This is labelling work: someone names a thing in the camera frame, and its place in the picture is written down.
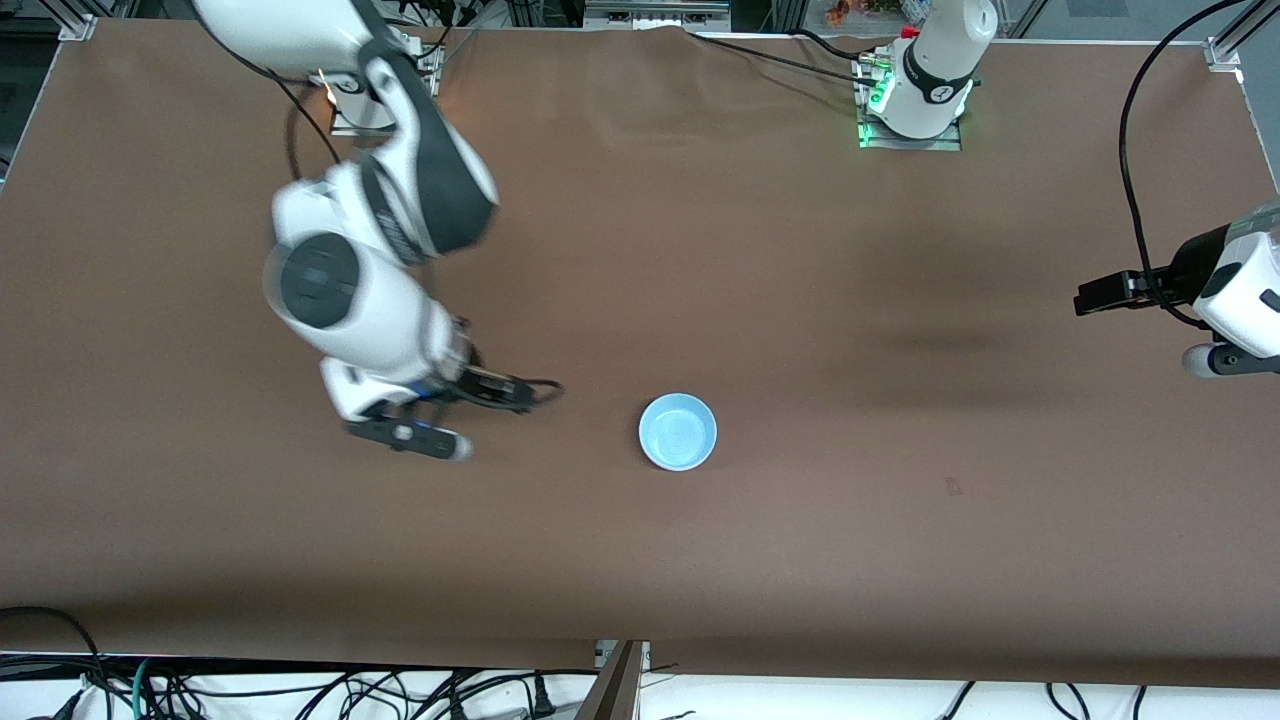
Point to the light blue plastic bowl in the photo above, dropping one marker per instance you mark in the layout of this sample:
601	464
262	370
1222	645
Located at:
678	432

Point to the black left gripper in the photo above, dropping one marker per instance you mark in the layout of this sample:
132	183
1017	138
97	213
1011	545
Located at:
1182	271

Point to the black power plug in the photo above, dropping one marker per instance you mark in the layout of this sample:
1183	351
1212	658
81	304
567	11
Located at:
543	697

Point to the aluminium frame corner bracket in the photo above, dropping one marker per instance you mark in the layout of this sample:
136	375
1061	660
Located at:
1225	52
78	22

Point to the brown table cover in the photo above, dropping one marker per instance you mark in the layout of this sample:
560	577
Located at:
850	560

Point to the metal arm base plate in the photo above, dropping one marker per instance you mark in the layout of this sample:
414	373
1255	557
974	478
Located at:
345	120
905	143

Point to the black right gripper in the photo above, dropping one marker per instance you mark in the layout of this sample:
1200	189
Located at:
484	384

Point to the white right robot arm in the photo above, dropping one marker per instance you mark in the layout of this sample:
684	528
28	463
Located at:
400	310

